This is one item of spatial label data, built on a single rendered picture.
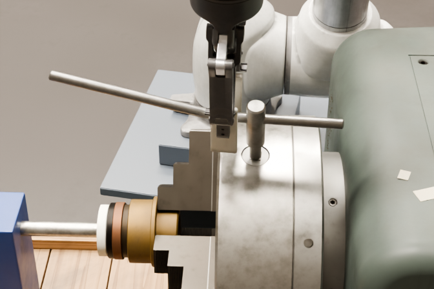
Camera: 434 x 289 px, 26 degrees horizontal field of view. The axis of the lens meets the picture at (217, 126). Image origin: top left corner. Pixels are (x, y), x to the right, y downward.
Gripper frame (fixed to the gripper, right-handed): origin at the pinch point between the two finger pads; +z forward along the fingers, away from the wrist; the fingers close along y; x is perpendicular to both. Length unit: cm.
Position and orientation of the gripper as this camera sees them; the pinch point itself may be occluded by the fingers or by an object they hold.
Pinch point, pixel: (226, 114)
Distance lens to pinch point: 107.8
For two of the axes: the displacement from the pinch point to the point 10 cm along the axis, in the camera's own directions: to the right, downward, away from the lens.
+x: 9.9, 0.8, -0.8
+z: 0.1, 6.8, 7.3
